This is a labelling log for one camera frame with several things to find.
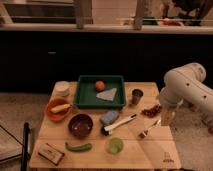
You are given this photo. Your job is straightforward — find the orange plate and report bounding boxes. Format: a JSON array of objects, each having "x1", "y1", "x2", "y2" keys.
[{"x1": 44, "y1": 98, "x2": 72, "y2": 122}]

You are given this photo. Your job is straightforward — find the orange fruit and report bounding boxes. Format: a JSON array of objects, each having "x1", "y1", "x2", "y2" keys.
[{"x1": 95, "y1": 81, "x2": 105, "y2": 91}]

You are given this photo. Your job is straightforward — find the green plastic tray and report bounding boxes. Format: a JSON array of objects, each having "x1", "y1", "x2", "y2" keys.
[{"x1": 73, "y1": 75, "x2": 126, "y2": 109}]

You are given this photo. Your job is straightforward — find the white cup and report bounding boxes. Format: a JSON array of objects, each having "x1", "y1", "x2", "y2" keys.
[{"x1": 55, "y1": 81, "x2": 70, "y2": 97}]

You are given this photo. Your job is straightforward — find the yellow corn cob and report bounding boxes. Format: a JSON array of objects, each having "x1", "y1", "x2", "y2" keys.
[{"x1": 50, "y1": 104, "x2": 71, "y2": 113}]

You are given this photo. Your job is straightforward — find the dark red bowl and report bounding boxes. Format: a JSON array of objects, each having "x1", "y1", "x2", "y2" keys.
[{"x1": 68, "y1": 114, "x2": 93, "y2": 139}]

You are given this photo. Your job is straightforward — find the green chili pepper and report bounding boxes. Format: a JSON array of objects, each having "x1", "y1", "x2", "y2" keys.
[{"x1": 65, "y1": 142, "x2": 92, "y2": 152}]

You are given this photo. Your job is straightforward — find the black chair frame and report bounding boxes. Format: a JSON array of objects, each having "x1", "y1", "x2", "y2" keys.
[{"x1": 20, "y1": 122, "x2": 30, "y2": 171}]

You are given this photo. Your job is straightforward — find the white handled brush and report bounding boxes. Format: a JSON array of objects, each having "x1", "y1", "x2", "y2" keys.
[{"x1": 101, "y1": 114, "x2": 137, "y2": 136}]

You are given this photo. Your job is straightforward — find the green plastic cup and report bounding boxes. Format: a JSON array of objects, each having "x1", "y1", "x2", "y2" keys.
[{"x1": 106, "y1": 137, "x2": 124, "y2": 154}]

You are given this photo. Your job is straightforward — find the grey folded cloth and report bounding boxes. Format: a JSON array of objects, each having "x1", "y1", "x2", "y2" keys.
[{"x1": 96, "y1": 88, "x2": 117, "y2": 101}]

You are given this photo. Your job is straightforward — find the metal fork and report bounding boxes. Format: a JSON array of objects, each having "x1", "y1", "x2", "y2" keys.
[{"x1": 138, "y1": 119, "x2": 161, "y2": 139}]

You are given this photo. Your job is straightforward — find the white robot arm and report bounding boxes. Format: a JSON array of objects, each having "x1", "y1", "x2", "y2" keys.
[{"x1": 158, "y1": 63, "x2": 213, "y2": 135}]

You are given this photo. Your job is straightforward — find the blue sponge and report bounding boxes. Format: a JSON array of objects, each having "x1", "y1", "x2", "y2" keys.
[{"x1": 100, "y1": 110, "x2": 119, "y2": 125}]

